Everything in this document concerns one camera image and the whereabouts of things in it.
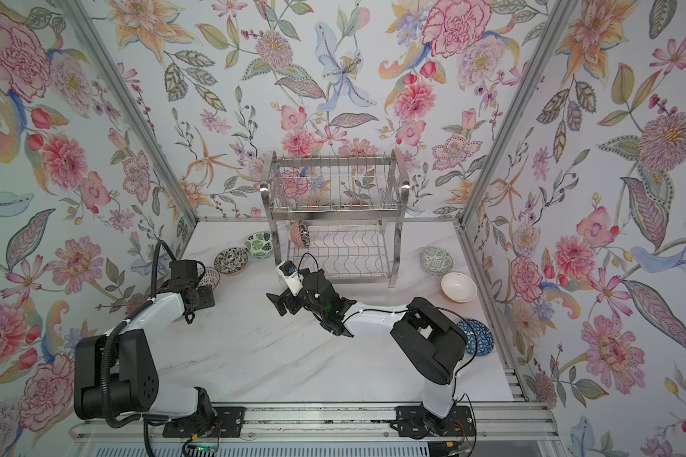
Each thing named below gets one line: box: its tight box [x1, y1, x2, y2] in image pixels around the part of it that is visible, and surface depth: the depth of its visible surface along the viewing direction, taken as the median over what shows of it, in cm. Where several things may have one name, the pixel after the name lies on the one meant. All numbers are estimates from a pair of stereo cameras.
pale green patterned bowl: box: [419, 246, 454, 277], surface depth 107 cm
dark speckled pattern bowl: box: [213, 246, 248, 276], surface depth 107 cm
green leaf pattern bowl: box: [243, 231, 274, 259], surface depth 112 cm
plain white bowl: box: [440, 272, 478, 304], surface depth 100 cm
